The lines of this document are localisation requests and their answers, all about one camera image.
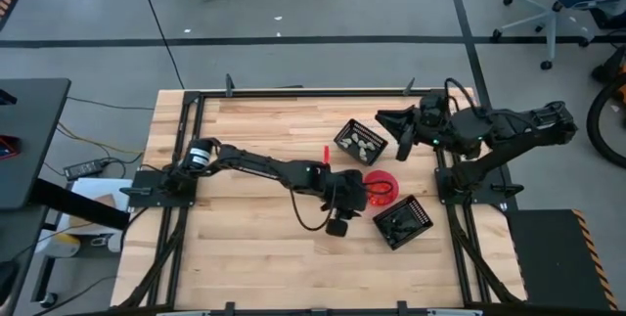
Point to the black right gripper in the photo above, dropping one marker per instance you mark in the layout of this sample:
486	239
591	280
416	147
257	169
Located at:
435	127

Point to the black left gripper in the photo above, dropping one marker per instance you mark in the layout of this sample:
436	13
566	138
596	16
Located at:
349	191

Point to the small pale plastic skull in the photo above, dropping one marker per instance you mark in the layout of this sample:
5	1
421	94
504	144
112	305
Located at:
363	155
362	144
345	143
371	147
355	137

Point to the black block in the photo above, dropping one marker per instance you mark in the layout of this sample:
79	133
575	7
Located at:
391	223

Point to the small black plastic spider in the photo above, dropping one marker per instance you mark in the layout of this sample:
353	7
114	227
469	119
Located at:
406	231

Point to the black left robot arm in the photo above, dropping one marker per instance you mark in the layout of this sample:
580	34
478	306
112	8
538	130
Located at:
259	164

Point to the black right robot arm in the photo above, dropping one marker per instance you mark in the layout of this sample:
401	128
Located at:
528	125

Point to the pink plastic bowl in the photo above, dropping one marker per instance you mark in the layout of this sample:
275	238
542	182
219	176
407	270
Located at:
386	201

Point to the black slotted plastic basket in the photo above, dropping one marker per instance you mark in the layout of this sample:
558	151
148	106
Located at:
374	135
420	211

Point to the small red piece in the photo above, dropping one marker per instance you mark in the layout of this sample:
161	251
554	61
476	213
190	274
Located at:
326	155

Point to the black platform hazard stripes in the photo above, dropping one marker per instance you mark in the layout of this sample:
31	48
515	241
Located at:
552	272

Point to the black orange machine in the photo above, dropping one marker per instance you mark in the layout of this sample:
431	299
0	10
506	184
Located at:
611	66

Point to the white box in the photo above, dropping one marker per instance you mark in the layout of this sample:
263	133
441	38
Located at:
98	186

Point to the black flat bar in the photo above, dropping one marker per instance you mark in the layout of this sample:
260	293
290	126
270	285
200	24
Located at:
88	208

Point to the black power adapter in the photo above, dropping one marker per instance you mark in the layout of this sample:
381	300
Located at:
85	169

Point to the white yellow container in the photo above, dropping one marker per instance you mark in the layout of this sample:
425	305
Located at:
66	245

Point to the desk leg with caster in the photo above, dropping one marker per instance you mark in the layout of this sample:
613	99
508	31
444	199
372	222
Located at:
49	300

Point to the dark grey desk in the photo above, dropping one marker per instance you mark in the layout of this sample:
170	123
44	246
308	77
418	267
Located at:
34	125
14	238

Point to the red object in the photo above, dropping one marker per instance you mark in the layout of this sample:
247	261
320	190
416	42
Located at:
9	148

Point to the small black object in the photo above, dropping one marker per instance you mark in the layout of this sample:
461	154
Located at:
6	98

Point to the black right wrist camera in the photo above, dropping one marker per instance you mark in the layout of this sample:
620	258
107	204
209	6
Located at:
433	101

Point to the black metal table frame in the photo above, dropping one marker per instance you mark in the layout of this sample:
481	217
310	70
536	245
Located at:
313	94

